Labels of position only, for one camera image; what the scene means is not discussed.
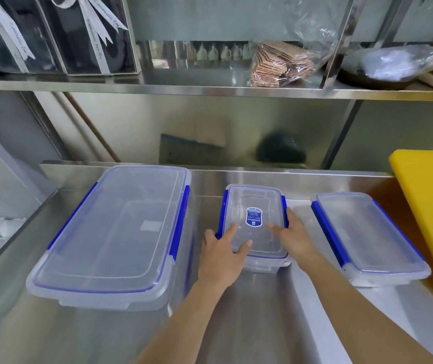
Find person's right forearm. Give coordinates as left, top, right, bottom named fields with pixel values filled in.
left=295, top=253, right=433, bottom=364

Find clear plastic bag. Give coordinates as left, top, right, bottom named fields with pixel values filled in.
left=347, top=43, right=433, bottom=82

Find clear bag of brown wafers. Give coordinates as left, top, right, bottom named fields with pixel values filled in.
left=247, top=4, right=340, bottom=88

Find dark bowl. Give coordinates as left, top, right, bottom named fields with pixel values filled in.
left=339, top=62, right=416, bottom=90

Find stainless steel shelf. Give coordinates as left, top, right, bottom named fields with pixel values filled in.
left=0, top=0, right=433, bottom=171

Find small clear container blue label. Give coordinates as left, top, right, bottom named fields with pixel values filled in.
left=216, top=184, right=292, bottom=274

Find person's right hand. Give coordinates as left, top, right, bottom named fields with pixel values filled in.
left=267, top=208, right=318, bottom=268

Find black gift box white ribbon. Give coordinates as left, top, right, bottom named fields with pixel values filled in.
left=38, top=0, right=141, bottom=76
left=0, top=0, right=67, bottom=75

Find flat clear container blue clips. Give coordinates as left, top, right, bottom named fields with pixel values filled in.
left=311, top=192, right=432, bottom=288

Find person's left hand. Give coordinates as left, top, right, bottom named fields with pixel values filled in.
left=200, top=223, right=253, bottom=288

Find yellow cutting board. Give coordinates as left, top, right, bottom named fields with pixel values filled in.
left=389, top=149, right=433, bottom=308

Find large clear container blue clips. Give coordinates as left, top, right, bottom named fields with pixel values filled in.
left=26, top=165, right=193, bottom=312

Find person's left forearm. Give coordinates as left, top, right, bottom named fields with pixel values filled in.
left=136, top=278, right=240, bottom=364

